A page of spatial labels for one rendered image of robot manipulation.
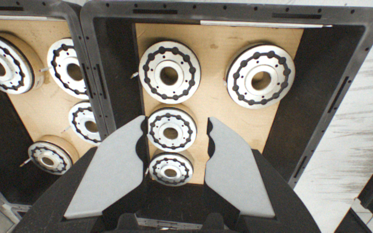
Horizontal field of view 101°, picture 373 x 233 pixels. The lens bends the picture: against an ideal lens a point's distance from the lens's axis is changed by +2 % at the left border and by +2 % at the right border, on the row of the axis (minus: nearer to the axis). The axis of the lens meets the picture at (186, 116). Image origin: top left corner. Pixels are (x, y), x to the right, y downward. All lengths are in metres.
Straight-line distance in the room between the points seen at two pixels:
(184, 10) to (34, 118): 0.42
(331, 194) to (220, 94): 0.65
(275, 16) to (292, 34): 0.11
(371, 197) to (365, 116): 0.84
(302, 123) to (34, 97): 0.51
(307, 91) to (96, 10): 0.28
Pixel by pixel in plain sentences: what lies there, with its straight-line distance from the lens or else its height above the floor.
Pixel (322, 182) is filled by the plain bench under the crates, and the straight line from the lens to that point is 0.77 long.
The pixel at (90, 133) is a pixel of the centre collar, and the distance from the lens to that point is 0.37.
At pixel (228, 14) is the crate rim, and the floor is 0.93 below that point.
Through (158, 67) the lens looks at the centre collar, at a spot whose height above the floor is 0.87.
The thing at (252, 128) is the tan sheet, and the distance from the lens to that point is 0.35.
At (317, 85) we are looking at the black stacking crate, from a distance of 0.27.
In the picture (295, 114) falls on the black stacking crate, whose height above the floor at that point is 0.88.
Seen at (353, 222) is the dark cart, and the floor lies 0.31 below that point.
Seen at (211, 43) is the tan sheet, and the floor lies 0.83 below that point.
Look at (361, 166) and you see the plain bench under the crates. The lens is 0.78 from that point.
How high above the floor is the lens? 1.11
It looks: 61 degrees down
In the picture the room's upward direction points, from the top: 170 degrees counter-clockwise
